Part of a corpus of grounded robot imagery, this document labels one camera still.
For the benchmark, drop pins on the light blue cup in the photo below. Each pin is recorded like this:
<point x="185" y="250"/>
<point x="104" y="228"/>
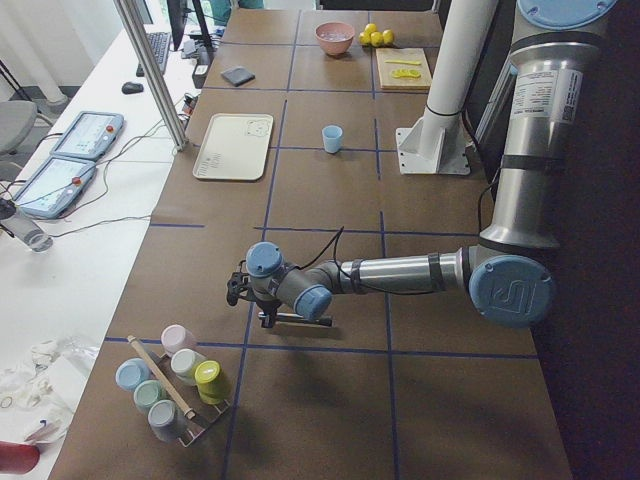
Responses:
<point x="332" y="136"/>

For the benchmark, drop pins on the teach pendant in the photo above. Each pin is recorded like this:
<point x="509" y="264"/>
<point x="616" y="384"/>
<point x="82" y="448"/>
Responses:
<point x="54" y="187"/>
<point x="90" y="135"/>

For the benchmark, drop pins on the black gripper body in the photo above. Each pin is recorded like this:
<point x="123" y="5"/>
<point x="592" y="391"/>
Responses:
<point x="264" y="305"/>

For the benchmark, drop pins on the teach pendant far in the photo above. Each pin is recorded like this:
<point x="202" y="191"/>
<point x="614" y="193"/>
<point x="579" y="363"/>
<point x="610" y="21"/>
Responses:
<point x="90" y="135"/>

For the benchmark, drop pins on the wooden cutting board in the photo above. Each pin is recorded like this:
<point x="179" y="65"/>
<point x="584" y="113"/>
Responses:
<point x="388" y="83"/>

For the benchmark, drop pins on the grey cup on rack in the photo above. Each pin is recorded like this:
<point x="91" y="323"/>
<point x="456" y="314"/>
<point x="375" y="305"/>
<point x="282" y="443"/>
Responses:
<point x="166" y="421"/>

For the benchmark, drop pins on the grey folded cloth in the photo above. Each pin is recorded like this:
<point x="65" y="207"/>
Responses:
<point x="237" y="75"/>

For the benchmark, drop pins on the teach pendant near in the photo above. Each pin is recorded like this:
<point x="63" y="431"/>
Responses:
<point x="54" y="187"/>

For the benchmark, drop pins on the pink bowl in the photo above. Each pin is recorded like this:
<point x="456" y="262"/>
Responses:
<point x="335" y="48"/>

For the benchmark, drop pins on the crumpled white plastic bags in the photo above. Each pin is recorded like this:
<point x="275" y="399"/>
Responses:
<point x="40" y="394"/>

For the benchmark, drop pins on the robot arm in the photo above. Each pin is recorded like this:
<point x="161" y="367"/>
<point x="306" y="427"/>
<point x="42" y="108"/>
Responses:
<point x="552" y="45"/>

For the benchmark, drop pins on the red bottle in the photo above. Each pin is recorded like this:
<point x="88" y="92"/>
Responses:
<point x="17" y="458"/>

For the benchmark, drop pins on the yellow-green cup on rack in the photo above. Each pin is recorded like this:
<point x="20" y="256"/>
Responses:
<point x="212" y="383"/>

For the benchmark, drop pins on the lemon slices row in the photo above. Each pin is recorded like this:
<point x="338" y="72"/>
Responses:
<point x="405" y="74"/>

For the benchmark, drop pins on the metal cup rack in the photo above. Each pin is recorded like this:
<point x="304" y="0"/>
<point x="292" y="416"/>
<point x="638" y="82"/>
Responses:
<point x="202" y="422"/>

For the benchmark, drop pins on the aluminium frame post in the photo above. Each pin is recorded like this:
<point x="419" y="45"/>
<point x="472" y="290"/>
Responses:
<point x="134" y="28"/>

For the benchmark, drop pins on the clear ice cubes pile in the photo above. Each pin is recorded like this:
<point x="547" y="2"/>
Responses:
<point x="333" y="34"/>

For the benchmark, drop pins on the cream bear tray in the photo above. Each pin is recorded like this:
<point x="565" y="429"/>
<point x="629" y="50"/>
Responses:
<point x="234" y="148"/>

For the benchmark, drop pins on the pink cup on rack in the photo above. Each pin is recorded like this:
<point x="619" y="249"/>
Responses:
<point x="176" y="337"/>

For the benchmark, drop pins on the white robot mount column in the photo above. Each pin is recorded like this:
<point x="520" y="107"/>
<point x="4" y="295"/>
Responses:
<point x="436" y="143"/>

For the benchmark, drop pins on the clear water bottle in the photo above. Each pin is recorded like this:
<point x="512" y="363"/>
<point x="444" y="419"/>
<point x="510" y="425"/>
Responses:
<point x="20" y="226"/>

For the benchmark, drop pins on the black keyboard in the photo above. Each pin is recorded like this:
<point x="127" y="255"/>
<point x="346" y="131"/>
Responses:
<point x="160" y="43"/>

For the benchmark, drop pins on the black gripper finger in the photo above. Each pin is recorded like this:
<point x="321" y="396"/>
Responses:
<point x="273" y="317"/>
<point x="266" y="319"/>

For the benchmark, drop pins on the yellow plastic knife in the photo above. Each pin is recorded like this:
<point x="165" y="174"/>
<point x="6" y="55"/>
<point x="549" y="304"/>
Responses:
<point x="404" y="62"/>

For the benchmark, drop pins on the white cup on rack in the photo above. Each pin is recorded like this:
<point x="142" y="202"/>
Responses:
<point x="184" y="363"/>

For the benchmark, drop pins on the wooden rack handle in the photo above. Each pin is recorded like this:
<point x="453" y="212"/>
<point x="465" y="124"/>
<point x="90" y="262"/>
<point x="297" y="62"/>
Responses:
<point x="152" y="364"/>

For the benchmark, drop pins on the green cup on rack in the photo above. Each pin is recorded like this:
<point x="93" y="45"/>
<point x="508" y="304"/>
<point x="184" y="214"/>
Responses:
<point x="147" y="394"/>

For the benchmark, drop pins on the blue cup on rack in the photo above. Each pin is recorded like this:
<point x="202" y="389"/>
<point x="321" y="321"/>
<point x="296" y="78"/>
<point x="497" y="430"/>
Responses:
<point x="131" y="373"/>

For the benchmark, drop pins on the black computer mouse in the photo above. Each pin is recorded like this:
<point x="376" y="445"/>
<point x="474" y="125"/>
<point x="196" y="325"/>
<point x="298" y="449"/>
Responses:
<point x="130" y="88"/>

